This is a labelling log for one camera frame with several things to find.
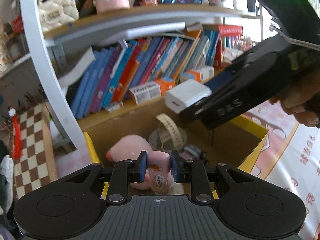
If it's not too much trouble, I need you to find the row of colourful books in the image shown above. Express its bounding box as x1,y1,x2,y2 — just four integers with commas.
67,30,222,119

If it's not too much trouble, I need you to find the white pen holder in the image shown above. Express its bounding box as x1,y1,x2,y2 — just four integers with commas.
232,0,248,12

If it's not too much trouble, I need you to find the measuring tape roll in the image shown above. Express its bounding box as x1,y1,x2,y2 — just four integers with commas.
156,113,185,153

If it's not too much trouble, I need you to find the white quilted handbag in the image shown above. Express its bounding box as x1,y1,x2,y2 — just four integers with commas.
37,0,80,32

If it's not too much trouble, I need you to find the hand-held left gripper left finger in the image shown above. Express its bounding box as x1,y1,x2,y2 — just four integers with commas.
65,151,148,205

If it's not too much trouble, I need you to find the yellow cardboard box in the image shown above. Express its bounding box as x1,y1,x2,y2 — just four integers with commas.
84,95,269,200

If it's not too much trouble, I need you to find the grey toy car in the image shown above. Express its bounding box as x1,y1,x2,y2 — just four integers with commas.
184,144,208,167

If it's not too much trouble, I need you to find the small white plug charger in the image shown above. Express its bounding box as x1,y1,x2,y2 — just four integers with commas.
164,79,213,115

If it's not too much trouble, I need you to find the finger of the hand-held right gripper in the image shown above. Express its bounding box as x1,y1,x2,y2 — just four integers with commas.
207,36,293,94
180,54,293,130

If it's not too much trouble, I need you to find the pile of dark garments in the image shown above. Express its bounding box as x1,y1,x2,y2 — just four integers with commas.
0,140,18,240

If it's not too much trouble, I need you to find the red box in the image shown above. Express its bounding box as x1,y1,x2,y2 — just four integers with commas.
217,25,243,37

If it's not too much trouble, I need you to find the pink plush toy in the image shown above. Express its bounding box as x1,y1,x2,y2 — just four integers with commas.
106,135,174,195

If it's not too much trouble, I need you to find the large orange white carton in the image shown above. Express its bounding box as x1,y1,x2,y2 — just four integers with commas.
129,77,175,105

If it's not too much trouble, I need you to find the wooden chessboard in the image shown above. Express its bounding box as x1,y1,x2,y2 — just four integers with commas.
12,104,58,202

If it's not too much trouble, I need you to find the pink tube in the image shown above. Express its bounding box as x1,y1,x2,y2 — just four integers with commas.
147,151,173,195

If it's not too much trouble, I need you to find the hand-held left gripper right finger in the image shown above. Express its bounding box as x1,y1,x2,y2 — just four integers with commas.
171,151,254,204

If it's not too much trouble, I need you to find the red tassel ornament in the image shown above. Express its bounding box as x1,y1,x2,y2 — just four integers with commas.
8,107,23,160

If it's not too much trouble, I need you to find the person's right hand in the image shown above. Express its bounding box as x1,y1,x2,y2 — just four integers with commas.
270,67,320,128

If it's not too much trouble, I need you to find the small red white packet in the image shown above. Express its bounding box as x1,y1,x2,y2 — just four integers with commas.
105,102,123,112

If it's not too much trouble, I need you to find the white wooden bookshelf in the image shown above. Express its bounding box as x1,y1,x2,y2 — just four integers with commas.
19,0,265,150

